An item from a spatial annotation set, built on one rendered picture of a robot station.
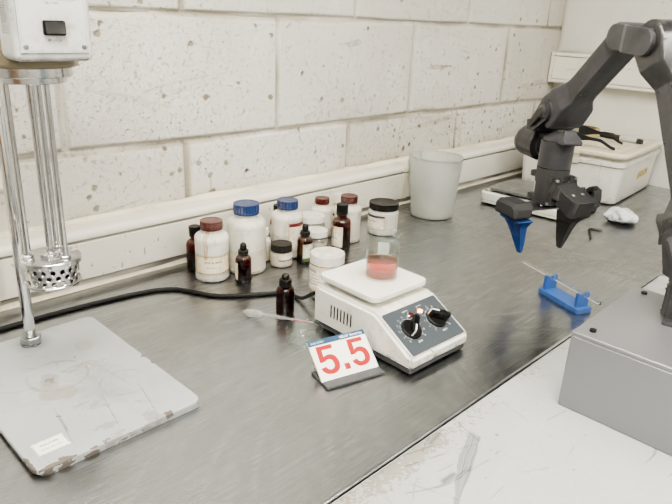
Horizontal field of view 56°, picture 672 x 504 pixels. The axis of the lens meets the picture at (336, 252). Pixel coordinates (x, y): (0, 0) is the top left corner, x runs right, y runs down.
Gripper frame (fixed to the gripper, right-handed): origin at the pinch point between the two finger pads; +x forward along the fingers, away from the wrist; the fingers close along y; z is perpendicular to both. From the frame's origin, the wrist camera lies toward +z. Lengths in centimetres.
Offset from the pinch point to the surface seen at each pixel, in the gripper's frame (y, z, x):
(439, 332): -31.7, 17.6, 6.3
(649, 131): 89, -58, -5
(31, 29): -80, 16, -33
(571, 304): -1.2, 11.3, 9.2
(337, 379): -48, 20, 10
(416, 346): -36.7, 19.8, 6.5
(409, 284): -33.6, 11.2, 1.3
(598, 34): 81, -79, -33
